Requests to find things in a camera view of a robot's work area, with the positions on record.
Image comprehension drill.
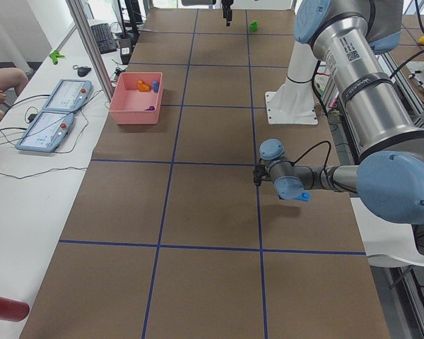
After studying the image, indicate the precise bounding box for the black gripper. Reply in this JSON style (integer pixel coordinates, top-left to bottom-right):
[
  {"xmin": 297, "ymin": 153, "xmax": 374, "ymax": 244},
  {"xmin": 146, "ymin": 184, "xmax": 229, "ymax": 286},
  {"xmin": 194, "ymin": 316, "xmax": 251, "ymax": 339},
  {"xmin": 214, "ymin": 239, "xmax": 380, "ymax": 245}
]
[{"xmin": 220, "ymin": 0, "xmax": 232, "ymax": 27}]

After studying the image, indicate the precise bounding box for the green block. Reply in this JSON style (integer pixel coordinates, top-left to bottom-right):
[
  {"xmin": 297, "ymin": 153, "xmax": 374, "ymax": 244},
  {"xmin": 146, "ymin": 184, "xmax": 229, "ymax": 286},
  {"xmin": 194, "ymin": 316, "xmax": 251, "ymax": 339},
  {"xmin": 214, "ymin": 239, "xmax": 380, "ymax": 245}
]
[{"xmin": 248, "ymin": 20, "xmax": 258, "ymax": 32}]

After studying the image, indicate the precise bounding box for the small blue block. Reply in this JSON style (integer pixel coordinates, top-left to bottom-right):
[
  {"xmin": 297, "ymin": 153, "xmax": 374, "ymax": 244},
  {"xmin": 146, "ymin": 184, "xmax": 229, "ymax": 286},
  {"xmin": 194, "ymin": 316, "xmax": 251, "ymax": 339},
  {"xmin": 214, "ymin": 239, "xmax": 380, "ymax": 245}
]
[{"xmin": 153, "ymin": 81, "xmax": 160, "ymax": 93}]

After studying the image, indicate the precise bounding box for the orange block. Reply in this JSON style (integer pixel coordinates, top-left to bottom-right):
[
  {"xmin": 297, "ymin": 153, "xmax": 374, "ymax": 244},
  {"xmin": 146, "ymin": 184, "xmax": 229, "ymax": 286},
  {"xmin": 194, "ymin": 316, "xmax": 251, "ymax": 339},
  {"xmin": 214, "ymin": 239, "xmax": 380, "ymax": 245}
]
[{"xmin": 136, "ymin": 79, "xmax": 151, "ymax": 92}]

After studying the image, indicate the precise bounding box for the long blue block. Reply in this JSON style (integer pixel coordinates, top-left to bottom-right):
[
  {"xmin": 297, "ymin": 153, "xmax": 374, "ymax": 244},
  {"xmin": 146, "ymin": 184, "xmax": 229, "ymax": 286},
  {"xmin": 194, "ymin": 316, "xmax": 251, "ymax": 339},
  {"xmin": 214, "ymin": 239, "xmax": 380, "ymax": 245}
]
[{"xmin": 295, "ymin": 191, "xmax": 310, "ymax": 202}]

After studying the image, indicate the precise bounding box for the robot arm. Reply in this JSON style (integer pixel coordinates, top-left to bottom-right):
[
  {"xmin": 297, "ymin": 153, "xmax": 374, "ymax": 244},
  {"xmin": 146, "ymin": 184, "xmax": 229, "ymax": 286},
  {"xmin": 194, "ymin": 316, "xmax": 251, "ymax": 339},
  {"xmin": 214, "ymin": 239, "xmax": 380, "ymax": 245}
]
[{"xmin": 253, "ymin": 1, "xmax": 424, "ymax": 225}]

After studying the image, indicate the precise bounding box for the pink plastic box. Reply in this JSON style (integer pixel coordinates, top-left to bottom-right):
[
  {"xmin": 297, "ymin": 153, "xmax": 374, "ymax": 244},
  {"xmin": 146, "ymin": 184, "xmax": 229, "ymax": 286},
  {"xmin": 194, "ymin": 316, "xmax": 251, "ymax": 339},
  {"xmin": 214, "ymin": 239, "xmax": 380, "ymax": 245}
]
[{"xmin": 110, "ymin": 72, "xmax": 163, "ymax": 125}]

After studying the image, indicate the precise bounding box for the black keyboard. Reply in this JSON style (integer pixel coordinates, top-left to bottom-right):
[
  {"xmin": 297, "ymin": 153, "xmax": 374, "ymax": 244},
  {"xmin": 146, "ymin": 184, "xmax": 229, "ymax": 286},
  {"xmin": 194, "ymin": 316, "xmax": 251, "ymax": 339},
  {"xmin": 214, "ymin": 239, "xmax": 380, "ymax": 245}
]
[{"xmin": 90, "ymin": 23, "xmax": 117, "ymax": 54}]

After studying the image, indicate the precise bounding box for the black computer mouse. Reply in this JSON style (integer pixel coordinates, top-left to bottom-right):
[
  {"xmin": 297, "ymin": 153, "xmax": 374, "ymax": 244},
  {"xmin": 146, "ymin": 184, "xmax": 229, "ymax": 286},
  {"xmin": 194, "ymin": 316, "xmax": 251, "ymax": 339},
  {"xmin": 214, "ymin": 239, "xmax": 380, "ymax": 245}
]
[{"xmin": 76, "ymin": 66, "xmax": 92, "ymax": 78}]

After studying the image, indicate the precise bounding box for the upper teach pendant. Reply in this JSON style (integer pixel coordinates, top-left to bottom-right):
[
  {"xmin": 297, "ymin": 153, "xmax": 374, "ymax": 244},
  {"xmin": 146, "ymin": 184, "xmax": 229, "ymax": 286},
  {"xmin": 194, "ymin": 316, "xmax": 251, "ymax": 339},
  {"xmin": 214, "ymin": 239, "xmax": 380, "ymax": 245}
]
[{"xmin": 43, "ymin": 79, "xmax": 93, "ymax": 112}]

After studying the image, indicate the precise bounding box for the teach pendant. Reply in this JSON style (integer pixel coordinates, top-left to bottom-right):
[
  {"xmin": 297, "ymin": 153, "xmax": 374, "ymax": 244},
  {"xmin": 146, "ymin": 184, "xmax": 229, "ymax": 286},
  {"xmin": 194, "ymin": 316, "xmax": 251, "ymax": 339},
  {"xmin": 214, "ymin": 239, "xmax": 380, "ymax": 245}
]
[
  {"xmin": 43, "ymin": 79, "xmax": 93, "ymax": 112},
  {"xmin": 16, "ymin": 111, "xmax": 74, "ymax": 153}
]

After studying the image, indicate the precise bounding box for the green plastic clamp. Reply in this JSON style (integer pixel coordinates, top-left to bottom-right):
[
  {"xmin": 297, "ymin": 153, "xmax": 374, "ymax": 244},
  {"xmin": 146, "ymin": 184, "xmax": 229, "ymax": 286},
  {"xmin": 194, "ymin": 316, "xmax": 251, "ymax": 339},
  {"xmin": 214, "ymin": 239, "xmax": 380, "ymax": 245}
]
[{"xmin": 49, "ymin": 50, "xmax": 66, "ymax": 65}]

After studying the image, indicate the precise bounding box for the lower teach pendant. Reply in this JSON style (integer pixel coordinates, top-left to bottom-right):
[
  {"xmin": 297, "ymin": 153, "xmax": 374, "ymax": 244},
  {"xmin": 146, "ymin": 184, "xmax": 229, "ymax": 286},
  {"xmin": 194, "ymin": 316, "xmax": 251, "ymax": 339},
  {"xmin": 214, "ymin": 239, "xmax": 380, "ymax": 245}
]
[{"xmin": 16, "ymin": 111, "xmax": 74, "ymax": 153}]

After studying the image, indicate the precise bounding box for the white chair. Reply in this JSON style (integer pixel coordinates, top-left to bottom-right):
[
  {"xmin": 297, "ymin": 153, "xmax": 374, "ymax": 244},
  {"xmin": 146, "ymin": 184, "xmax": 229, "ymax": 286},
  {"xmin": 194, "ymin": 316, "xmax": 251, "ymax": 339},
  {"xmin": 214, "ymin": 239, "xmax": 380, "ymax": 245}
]
[{"xmin": 351, "ymin": 198, "xmax": 424, "ymax": 268}]

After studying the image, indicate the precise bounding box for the red cylinder bottle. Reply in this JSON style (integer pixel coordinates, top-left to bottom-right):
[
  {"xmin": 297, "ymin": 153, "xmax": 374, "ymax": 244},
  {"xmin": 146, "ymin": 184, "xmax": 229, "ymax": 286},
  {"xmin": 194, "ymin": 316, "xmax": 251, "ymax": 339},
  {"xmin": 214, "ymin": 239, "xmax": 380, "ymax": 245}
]
[{"xmin": 0, "ymin": 297, "xmax": 30, "ymax": 322}]

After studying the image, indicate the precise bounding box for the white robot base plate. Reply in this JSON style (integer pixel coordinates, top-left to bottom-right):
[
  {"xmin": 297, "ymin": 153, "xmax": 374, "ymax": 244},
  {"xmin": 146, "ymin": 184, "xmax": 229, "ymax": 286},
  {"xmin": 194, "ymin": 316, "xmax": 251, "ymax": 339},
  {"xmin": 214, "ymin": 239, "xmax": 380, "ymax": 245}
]
[{"xmin": 264, "ymin": 42, "xmax": 318, "ymax": 125}]

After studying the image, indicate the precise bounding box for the aluminium frame post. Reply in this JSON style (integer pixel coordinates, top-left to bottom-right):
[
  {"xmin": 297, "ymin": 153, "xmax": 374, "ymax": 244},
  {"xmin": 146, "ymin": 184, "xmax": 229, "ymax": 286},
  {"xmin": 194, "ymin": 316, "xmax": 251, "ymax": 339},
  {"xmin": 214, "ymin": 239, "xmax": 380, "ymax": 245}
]
[{"xmin": 66, "ymin": 0, "xmax": 114, "ymax": 103}]

